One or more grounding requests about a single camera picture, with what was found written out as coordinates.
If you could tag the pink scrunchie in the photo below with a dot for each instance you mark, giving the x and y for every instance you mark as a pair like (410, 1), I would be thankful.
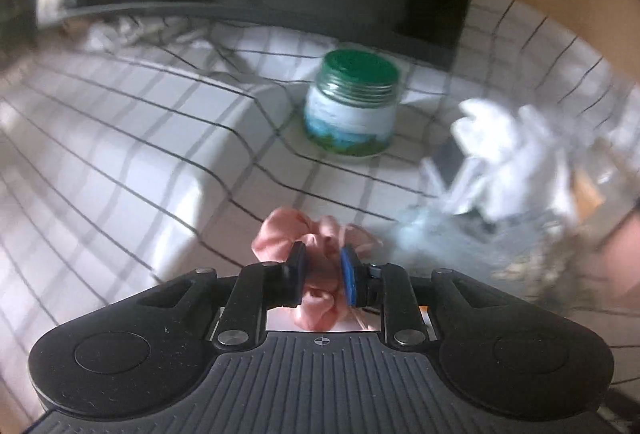
(280, 234)

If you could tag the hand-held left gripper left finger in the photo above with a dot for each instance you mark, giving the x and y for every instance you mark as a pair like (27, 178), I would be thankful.
(298, 274)

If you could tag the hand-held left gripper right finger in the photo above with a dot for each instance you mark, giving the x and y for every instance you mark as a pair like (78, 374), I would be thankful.
(351, 279)

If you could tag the person's right forearm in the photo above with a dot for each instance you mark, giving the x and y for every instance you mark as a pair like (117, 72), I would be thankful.
(622, 254)

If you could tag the white checked cloth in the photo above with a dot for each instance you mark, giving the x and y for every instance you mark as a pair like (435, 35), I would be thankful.
(125, 139)

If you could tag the green lid glass jar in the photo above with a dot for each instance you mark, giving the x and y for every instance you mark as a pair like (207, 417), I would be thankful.
(352, 114)

